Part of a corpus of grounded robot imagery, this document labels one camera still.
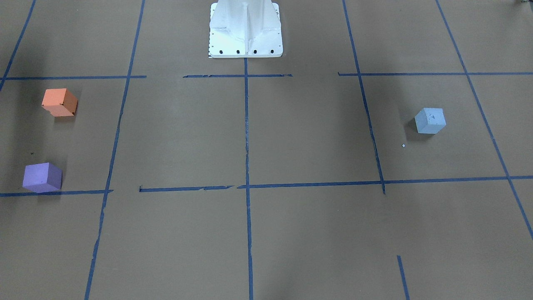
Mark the light blue foam block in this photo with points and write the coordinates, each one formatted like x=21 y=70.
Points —
x=430 y=120

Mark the orange foam block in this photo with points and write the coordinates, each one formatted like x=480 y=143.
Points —
x=60 y=102

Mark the purple foam block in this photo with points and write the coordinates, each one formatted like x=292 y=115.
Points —
x=43 y=177

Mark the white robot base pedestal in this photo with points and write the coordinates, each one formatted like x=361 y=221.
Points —
x=245 y=28

